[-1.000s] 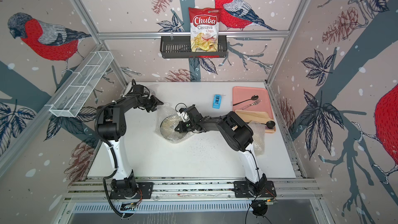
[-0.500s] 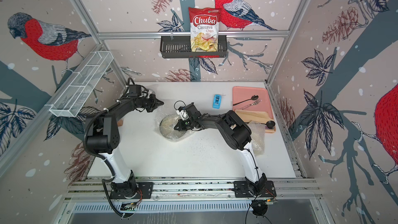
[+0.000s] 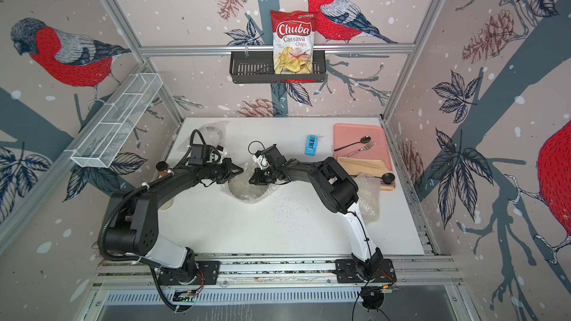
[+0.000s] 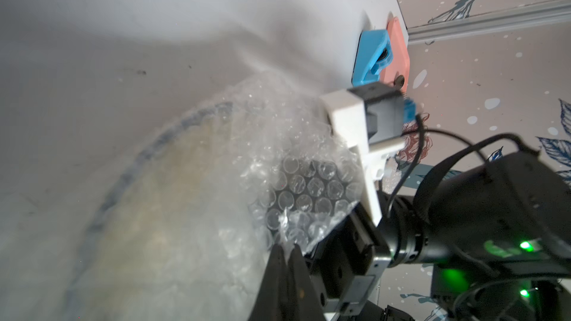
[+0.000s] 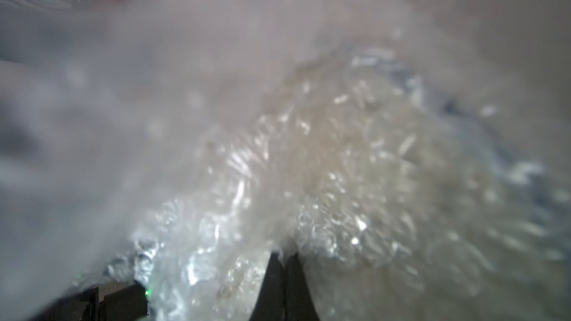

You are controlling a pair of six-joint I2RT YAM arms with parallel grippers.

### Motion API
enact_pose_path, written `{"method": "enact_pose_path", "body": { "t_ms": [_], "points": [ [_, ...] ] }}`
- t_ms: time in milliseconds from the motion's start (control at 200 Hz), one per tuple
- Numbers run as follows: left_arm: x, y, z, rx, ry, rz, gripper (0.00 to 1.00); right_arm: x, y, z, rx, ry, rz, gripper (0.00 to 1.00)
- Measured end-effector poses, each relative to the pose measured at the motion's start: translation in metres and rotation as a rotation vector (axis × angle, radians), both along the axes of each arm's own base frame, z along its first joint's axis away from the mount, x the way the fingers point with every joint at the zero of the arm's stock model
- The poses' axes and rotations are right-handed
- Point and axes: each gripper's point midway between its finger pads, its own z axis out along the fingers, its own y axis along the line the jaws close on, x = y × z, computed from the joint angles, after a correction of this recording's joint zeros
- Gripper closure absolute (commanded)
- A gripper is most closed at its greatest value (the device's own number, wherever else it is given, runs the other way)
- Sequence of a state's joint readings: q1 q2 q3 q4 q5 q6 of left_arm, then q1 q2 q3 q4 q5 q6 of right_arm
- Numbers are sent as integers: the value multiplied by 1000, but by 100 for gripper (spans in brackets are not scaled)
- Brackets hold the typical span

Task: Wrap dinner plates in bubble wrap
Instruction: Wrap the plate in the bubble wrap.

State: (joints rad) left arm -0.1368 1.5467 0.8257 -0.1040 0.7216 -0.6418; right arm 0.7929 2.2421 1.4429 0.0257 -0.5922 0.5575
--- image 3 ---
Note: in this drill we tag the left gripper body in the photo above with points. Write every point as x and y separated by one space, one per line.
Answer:
221 172

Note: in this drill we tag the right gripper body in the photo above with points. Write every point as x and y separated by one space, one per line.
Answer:
265 177

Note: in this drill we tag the bubble wrap sheet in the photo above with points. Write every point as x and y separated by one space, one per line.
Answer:
214 133
369 197
240 189

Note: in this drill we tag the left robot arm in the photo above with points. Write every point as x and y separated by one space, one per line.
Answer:
130 228

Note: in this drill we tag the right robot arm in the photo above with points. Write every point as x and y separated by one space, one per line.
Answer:
338 192

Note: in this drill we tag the blue tape dispenser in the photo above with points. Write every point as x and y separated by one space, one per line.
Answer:
311 145

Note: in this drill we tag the orange spice jar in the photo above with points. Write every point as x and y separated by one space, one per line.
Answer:
163 168

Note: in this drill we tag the pink tray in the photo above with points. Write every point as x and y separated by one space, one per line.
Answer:
344 134

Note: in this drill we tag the wooden cutting board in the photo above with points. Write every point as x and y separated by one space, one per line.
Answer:
354 167

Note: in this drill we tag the black spoon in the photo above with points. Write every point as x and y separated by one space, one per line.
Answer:
364 140

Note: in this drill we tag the metal fork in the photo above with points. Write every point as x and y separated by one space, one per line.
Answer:
366 147

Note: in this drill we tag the black ladle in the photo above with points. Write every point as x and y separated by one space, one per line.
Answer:
387 179

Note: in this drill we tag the Chuba cassava chips bag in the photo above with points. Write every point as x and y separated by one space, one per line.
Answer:
293 41

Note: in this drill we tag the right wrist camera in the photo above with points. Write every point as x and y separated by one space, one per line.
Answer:
261 160

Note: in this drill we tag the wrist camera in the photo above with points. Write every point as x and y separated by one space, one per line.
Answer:
199 153
261 160

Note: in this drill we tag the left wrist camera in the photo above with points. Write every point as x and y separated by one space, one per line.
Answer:
199 153

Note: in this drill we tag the black wire shelf basket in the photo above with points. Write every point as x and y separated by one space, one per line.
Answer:
257 67

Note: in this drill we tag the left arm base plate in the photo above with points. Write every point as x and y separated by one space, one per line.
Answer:
205 272

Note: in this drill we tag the white mesh wall basket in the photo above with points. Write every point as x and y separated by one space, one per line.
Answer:
106 139

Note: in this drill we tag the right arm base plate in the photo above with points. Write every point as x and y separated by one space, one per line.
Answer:
350 271

